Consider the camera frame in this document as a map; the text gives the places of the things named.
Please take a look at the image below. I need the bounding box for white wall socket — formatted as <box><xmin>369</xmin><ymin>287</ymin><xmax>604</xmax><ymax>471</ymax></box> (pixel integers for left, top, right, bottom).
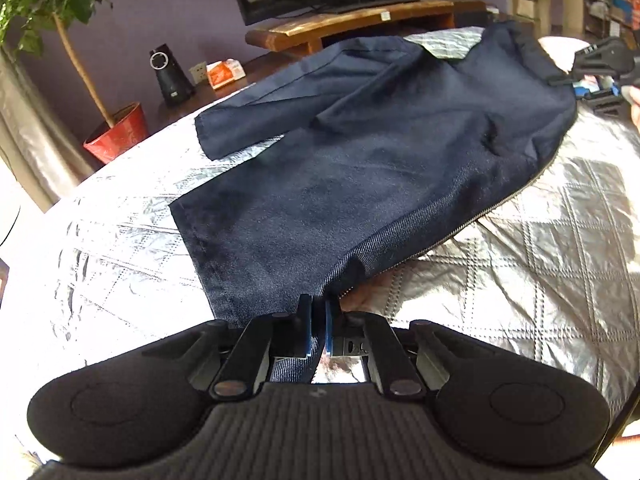
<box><xmin>189</xmin><ymin>62</ymin><xmax>207</xmax><ymax>84</ymax></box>

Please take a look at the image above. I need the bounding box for pink folded garment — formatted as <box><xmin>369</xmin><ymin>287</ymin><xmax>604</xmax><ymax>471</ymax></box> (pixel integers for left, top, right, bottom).
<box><xmin>538</xmin><ymin>36</ymin><xmax>590</xmax><ymax>74</ymax></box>

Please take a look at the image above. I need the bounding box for green potted tree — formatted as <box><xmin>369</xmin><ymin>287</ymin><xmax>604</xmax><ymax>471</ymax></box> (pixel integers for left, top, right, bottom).
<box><xmin>1</xmin><ymin>0</ymin><xmax>115</xmax><ymax>127</ymax></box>

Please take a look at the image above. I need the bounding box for black cylindrical speaker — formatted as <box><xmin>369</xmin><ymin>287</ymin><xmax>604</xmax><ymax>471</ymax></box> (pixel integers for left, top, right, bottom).
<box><xmin>149</xmin><ymin>44</ymin><xmax>195</xmax><ymax>107</ymax></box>

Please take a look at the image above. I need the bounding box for orange tissue box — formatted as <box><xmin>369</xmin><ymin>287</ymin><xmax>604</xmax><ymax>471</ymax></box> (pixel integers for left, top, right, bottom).
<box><xmin>206</xmin><ymin>58</ymin><xmax>246</xmax><ymax>90</ymax></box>

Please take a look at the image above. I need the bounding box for wooden TV stand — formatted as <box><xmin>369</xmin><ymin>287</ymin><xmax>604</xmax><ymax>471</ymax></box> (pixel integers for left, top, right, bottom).
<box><xmin>245</xmin><ymin>0</ymin><xmax>487</xmax><ymax>58</ymax></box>

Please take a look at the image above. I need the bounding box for person's hand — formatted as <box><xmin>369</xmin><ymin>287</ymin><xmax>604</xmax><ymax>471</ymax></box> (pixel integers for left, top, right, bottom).
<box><xmin>620</xmin><ymin>84</ymin><xmax>640</xmax><ymax>131</ymax></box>

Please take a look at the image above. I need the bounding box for red plant pot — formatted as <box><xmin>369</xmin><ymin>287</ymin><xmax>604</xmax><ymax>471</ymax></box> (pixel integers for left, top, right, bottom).
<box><xmin>82</xmin><ymin>102</ymin><xmax>149</xmax><ymax>164</ymax></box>

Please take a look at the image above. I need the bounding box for beige curtain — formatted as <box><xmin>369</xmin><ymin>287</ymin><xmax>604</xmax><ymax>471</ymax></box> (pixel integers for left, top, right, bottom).
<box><xmin>0</xmin><ymin>48</ymin><xmax>100</xmax><ymax>211</ymax></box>

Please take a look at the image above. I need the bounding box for navy zip jacket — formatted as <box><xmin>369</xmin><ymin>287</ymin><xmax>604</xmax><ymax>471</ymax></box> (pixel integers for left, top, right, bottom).
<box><xmin>169</xmin><ymin>20</ymin><xmax>580</xmax><ymax>384</ymax></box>

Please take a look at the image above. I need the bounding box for silver quilted bedspread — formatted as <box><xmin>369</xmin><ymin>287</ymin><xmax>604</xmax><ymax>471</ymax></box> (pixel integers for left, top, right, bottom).
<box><xmin>1</xmin><ymin>109</ymin><xmax>639</xmax><ymax>455</ymax></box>

